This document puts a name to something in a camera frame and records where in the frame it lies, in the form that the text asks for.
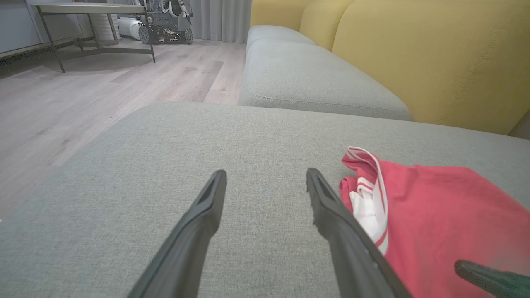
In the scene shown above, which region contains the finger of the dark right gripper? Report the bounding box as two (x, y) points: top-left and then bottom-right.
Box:
(454, 260), (530, 298)

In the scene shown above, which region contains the yellow sofa back cushion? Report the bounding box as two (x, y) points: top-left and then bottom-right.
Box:
(299, 0), (357, 52)
(250, 0), (312, 32)
(331, 0), (530, 136)

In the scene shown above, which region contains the wide grey sofa seat cushion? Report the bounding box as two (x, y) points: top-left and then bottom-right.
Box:
(0, 102), (530, 298)

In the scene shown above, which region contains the wheeled robot with cables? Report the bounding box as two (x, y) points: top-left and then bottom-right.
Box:
(138, 0), (194, 45)

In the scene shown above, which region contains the grey metal frame side table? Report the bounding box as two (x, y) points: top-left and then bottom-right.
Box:
(30, 3), (157, 74)

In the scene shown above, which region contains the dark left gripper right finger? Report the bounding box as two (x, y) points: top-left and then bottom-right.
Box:
(306, 167), (413, 298)

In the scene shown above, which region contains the grey sofa side cushion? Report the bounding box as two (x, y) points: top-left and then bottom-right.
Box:
(508, 109), (530, 140)

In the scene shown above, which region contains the grey window curtain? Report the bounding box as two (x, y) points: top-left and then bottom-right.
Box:
(190, 0), (252, 44)

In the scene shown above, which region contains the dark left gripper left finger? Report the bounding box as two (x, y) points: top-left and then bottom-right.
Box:
(128, 169), (228, 298)

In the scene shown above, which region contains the red and white jersey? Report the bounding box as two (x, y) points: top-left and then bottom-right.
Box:
(339, 146), (530, 298)

